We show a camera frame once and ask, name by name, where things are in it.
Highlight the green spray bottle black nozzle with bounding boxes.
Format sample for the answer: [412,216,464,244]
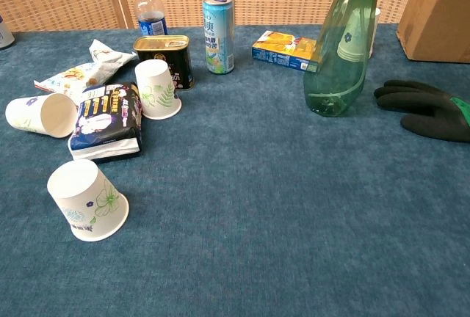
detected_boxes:
[303,0,379,118]

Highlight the cola bottle blue cap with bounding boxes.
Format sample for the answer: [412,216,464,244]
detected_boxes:
[134,0,169,37]

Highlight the open cardboard box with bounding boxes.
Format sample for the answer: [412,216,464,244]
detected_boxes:
[396,0,470,64]

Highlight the white paper cup blue print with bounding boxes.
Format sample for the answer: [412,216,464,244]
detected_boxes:
[336,7,382,64]

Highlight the black and green work glove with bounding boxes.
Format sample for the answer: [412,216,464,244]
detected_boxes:
[373,79,470,144]

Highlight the yellow and blue snack box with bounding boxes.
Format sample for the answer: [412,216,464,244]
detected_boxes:
[251,29,324,73]

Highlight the tall light blue drink can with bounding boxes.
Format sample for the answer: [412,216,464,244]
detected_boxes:
[202,0,236,75]

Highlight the black tin gold lid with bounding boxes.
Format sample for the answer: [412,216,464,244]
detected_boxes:
[132,34,195,92]

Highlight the blue felt table cover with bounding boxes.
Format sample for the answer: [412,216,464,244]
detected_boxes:
[0,24,470,317]

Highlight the white paper cup green leaves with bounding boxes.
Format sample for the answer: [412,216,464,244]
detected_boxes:
[134,59,183,120]

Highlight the dark blue pad package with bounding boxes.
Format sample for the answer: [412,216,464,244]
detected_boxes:
[68,81,144,162]

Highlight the white snack bag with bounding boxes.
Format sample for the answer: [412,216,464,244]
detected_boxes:
[33,39,137,102]

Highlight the white paper cup green flower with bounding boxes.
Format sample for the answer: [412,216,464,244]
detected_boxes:
[46,158,130,242]

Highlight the white paper cup blue flower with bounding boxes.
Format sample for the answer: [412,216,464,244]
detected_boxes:
[4,92,79,139]

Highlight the blue and white drink can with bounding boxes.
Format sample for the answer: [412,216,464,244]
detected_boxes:
[0,14,15,50]

